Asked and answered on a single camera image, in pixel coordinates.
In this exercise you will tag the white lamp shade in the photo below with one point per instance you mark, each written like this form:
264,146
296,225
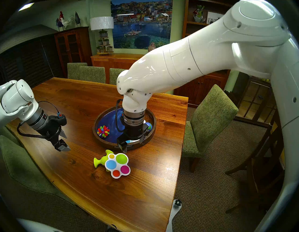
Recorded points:
101,23

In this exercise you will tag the white metal bracket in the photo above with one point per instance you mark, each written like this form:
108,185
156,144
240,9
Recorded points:
171,217

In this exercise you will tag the round wooden blue resin tray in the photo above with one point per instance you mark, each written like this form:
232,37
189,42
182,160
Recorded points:
109,121

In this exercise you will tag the black round knob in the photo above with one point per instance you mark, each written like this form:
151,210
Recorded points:
178,203

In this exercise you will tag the white pop bubble toy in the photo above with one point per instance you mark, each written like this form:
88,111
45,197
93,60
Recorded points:
121,159

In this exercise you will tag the wooden glass pane door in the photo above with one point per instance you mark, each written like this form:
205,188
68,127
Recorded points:
254,103

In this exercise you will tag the patterned ceramic vase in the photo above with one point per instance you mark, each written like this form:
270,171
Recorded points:
151,47

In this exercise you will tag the harbour town wall picture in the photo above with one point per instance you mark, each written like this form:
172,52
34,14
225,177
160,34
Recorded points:
140,32

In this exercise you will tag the wooden dining table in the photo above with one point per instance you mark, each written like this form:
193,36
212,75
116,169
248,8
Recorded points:
140,198

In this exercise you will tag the colourful parrot figurine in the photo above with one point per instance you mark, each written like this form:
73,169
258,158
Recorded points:
199,14

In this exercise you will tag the green upholstered chair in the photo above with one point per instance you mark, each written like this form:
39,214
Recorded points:
212,117
115,76
76,70
93,74
21,168

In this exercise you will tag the dark wood bookshelf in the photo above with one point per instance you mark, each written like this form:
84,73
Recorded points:
201,88

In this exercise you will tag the blue green globe ball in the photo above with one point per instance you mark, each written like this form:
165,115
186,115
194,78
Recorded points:
149,126

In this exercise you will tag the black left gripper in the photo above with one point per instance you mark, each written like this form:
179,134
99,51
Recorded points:
52,128

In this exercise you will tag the lime green suction cup toy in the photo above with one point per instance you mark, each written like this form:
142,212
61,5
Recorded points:
101,161

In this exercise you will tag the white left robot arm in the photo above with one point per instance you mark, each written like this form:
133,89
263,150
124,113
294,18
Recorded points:
16,96

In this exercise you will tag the dark wood glass cabinet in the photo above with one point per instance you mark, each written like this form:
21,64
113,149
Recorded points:
72,46

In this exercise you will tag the white rooster figurine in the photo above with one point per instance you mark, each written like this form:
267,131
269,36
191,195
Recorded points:
64,22

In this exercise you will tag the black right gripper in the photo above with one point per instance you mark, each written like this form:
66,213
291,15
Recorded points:
133,134

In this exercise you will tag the light wood sideboard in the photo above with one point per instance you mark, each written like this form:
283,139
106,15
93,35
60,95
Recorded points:
105,62

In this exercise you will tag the dark bird figurine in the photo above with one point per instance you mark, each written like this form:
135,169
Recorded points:
77,19

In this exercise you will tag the dark window shutters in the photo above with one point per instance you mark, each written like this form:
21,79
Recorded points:
25,60

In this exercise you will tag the tiered plant stand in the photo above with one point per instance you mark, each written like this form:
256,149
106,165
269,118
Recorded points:
104,42

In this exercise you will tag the dark wooden chair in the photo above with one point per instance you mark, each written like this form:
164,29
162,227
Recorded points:
261,173

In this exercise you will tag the multicolour spiky ball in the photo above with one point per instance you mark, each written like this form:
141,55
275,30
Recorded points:
103,131

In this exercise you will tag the framed text sign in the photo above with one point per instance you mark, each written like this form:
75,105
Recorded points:
213,17

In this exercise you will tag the ceiling light panel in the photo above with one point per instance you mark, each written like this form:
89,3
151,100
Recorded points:
26,6

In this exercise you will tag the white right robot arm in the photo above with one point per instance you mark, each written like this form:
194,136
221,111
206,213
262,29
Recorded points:
247,30

